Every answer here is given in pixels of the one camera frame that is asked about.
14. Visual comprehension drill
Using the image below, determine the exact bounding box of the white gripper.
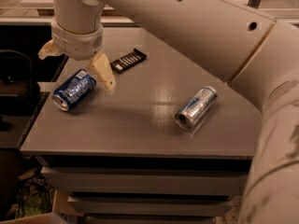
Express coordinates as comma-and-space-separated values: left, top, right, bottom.
38, 19, 116, 92

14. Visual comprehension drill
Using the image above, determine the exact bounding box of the blue pepsi can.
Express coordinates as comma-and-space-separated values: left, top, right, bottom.
52, 69, 96, 112

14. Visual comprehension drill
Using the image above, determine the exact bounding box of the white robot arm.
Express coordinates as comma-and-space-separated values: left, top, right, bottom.
39, 0, 299, 224

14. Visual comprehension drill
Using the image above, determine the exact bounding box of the silver red bull can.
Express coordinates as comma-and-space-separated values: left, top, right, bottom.
175, 86, 218, 130

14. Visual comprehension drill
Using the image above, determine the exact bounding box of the black snack bar wrapper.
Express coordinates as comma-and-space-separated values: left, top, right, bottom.
110, 49, 147, 74

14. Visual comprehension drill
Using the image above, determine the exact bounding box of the black chair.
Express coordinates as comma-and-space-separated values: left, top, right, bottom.
0, 49, 40, 131

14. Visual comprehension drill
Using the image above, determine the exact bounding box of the grey drawer cabinet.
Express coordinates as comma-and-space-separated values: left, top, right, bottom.
21, 28, 261, 224

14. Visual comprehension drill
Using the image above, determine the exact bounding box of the green printed bag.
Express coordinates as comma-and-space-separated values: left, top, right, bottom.
5, 175, 55, 219

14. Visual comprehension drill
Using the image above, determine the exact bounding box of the cardboard box bottom left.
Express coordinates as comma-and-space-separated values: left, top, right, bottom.
0, 191, 84, 224

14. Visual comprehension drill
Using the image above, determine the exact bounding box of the metal railing frame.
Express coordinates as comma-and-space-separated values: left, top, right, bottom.
0, 0, 299, 26

